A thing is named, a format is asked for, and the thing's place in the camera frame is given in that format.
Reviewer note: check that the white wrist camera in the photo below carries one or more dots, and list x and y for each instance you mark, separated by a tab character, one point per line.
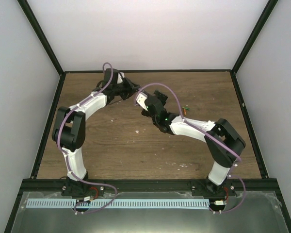
140	100
121	77

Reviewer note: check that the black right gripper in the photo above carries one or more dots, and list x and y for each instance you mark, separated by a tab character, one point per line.
164	97

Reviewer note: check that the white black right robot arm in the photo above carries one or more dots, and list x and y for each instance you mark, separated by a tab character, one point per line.
223	141

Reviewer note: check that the light blue slotted cable duct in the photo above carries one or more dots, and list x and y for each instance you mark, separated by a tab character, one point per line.
121	203

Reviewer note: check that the black remote control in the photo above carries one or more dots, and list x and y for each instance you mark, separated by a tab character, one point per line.
144	93

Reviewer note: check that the black aluminium front rail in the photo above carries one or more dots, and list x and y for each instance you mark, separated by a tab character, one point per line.
264	185

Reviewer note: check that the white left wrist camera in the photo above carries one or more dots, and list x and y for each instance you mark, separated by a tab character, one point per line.
121	77

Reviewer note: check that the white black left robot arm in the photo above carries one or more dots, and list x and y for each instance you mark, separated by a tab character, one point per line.
69	131

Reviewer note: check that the clear plastic front sheet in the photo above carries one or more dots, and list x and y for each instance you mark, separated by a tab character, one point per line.
256	212

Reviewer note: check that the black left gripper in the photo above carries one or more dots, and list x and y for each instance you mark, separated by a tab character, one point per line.
130	90

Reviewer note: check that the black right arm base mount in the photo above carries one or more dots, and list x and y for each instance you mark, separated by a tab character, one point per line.
204	187

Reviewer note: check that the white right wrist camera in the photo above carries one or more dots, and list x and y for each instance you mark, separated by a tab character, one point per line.
140	100

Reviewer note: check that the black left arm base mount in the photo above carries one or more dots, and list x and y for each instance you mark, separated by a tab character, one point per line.
78	189

